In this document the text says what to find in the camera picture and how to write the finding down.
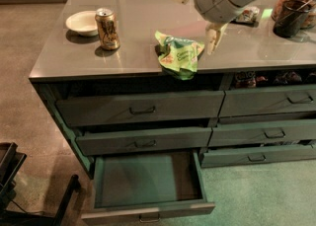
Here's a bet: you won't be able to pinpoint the black chair frame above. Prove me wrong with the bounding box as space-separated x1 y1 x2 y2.
0 142 81 226

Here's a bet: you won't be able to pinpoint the snack bags in drawer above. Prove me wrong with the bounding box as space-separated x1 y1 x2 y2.
232 69 316 89

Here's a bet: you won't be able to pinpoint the top left drawer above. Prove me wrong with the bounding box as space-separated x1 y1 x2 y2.
56 91 224 127

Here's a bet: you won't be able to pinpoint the top right drawer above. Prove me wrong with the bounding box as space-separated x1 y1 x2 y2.
219 85 316 117

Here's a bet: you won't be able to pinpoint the green rice chip bag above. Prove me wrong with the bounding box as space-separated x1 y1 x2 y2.
155 32 204 80

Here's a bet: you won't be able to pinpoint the bottom right drawer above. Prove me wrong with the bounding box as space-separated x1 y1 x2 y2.
200 144 316 168

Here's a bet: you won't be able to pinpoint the white bowl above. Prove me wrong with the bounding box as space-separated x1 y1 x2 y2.
65 11 98 37

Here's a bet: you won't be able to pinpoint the gold soda can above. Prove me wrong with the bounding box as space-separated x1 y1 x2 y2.
95 8 120 50

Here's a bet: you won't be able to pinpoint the middle right drawer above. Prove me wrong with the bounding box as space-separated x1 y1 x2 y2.
208 119 316 147

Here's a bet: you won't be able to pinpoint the grey drawer cabinet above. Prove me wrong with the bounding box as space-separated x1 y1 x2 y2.
30 0 316 226

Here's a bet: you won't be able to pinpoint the black mesh cup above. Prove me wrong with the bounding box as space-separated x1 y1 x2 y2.
273 0 312 38

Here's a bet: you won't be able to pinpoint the open bottom left drawer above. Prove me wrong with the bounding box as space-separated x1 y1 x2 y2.
82 150 215 226

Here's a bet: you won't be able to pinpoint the small white snack packet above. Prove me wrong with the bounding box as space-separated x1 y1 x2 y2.
234 6 260 25

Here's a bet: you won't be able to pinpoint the middle left drawer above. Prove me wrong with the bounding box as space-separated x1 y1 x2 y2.
76 127 211 156

